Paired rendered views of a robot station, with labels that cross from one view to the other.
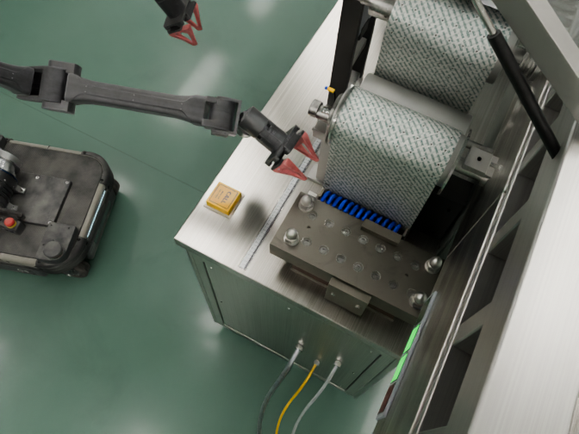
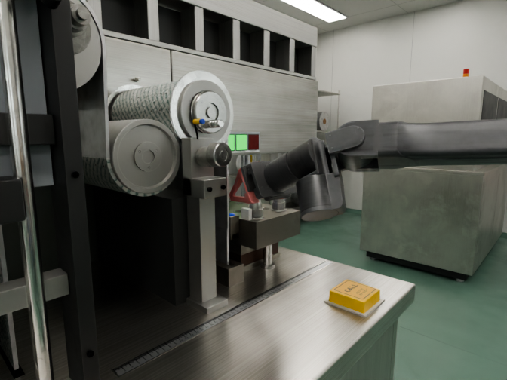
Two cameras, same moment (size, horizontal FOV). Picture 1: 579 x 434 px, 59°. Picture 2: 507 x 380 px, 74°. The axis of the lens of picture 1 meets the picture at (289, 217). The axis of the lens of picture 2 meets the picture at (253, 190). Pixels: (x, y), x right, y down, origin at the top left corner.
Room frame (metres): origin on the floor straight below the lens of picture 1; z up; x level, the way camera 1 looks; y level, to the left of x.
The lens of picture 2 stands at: (1.26, 0.19, 1.21)
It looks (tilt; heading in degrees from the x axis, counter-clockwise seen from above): 9 degrees down; 199
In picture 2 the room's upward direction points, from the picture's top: straight up
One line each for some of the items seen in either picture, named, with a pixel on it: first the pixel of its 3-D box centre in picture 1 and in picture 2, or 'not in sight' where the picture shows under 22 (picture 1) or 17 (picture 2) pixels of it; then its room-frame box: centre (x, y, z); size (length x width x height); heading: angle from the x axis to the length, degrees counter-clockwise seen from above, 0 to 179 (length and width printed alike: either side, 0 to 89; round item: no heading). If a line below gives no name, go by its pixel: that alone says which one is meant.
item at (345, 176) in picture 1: (371, 190); (192, 179); (0.58, -0.19, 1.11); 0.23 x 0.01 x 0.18; 66
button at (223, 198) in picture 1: (223, 198); (354, 295); (0.64, 0.18, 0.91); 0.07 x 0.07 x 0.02; 66
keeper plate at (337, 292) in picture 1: (345, 298); not in sight; (0.37, -0.15, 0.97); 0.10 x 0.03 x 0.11; 66
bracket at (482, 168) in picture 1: (481, 162); not in sight; (0.57, -0.37, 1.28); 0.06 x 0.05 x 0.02; 66
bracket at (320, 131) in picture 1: (324, 145); (206, 225); (0.74, -0.08, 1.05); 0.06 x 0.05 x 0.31; 66
